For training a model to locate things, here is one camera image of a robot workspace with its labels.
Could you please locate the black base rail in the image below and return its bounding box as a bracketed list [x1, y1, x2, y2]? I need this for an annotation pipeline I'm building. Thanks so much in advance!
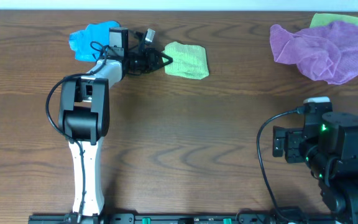
[28, 212, 335, 224]

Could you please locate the blue folded cloth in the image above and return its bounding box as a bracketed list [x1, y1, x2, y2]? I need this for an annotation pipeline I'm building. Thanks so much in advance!
[68, 21, 121, 62]

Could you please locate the green microfiber cloth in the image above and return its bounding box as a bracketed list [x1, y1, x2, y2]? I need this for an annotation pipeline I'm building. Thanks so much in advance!
[163, 42, 209, 80]

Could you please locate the left black cable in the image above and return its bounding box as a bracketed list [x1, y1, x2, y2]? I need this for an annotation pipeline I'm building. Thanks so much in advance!
[45, 40, 111, 223]

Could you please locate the purple crumpled cloth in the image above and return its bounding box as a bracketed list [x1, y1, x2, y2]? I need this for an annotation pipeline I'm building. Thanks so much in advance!
[270, 21, 358, 85]

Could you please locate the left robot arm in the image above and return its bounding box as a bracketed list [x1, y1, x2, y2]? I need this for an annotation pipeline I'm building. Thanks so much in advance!
[56, 27, 173, 223]

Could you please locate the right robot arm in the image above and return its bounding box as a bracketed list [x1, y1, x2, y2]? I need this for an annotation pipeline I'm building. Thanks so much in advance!
[272, 101, 358, 223]

